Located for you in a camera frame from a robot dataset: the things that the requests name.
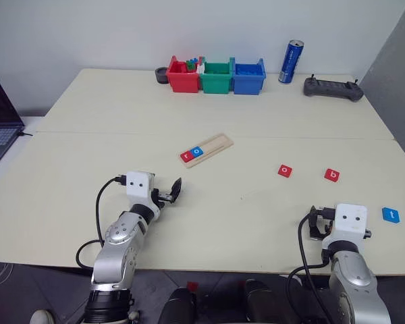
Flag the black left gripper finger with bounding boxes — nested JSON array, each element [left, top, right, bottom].
[[170, 178, 184, 205]]

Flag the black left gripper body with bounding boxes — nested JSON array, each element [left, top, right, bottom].
[[151, 189, 176, 205]]

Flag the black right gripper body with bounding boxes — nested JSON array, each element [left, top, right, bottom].
[[316, 207, 336, 238]]

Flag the red letter tile b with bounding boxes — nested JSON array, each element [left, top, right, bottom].
[[323, 167, 342, 183]]

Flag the wooden letter tray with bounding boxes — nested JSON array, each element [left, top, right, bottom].
[[177, 132, 235, 169]]

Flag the blue letter tile t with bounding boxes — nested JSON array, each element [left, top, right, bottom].
[[381, 207, 402, 225]]

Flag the dark rounded shape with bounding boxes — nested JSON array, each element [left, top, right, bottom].
[[244, 279, 285, 324], [157, 287, 199, 324]]

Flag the red plastic bin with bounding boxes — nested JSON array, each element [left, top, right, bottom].
[[166, 55, 204, 93]]

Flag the green plastic bin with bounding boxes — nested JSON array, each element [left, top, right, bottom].
[[198, 57, 236, 95]]

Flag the black round holder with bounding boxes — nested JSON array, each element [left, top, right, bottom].
[[155, 66, 171, 84]]

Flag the small coloured toy bricks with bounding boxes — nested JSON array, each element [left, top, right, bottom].
[[185, 56, 204, 73]]

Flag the blue plastic bin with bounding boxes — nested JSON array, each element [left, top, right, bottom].
[[232, 57, 267, 97]]

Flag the grey remote controller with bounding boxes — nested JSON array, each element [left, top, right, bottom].
[[302, 74, 365, 103]]

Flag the white side desk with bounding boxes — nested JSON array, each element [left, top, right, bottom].
[[0, 115, 49, 190]]

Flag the grey partition panel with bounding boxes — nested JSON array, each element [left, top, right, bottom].
[[358, 0, 405, 173]]

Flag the blue drink can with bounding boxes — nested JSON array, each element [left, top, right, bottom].
[[277, 38, 305, 85]]

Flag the white shoe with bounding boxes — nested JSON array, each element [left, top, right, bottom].
[[30, 309, 55, 324]]

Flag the dark laptop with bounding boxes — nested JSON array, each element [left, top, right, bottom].
[[0, 70, 26, 171]]

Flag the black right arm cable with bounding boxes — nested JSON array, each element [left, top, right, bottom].
[[286, 213, 337, 324]]

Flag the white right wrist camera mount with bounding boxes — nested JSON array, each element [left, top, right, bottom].
[[323, 202, 370, 249]]

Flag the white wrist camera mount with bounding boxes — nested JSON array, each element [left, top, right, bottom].
[[323, 202, 370, 249], [126, 171, 156, 207]]

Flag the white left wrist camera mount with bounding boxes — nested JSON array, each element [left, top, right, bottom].
[[126, 171, 156, 207]]

